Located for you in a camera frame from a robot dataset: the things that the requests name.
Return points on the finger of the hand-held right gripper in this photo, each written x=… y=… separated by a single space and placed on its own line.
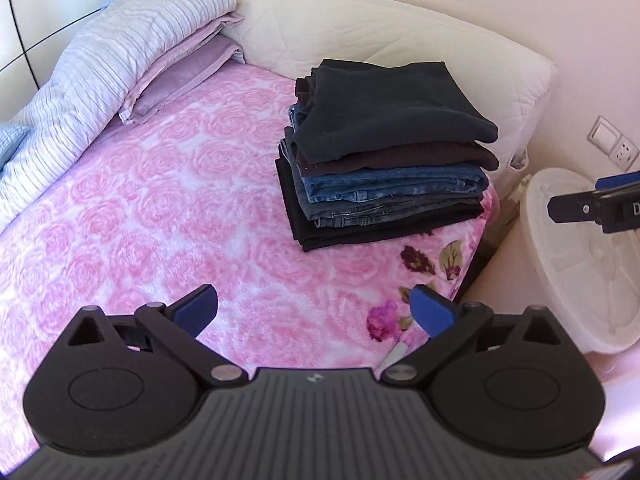
x=620 y=180
x=575 y=207

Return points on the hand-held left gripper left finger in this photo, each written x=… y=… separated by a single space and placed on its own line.
x=197 y=305

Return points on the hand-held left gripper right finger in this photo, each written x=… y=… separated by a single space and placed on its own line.
x=430 y=310

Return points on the dark grey pants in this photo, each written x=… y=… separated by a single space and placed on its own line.
x=380 y=105

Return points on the pink floral blanket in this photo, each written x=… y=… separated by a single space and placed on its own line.
x=175 y=210

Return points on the folded blue jeans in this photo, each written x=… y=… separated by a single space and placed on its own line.
x=390 y=182

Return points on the lilac pillow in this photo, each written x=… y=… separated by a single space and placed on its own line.
x=185 y=77

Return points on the light blue cloth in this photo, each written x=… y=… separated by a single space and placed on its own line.
x=11 y=142

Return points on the pale pink pillow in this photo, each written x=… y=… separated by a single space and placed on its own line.
x=175 y=50

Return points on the striped white quilt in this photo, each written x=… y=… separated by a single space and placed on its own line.
x=100 y=65

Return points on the white pillow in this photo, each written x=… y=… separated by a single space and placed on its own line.
x=350 y=25

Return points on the white wardrobe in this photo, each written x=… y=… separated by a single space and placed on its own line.
x=50 y=5

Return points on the white wall socket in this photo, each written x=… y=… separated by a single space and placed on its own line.
x=624 y=154

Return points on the white wall switch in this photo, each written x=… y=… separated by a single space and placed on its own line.
x=602 y=135

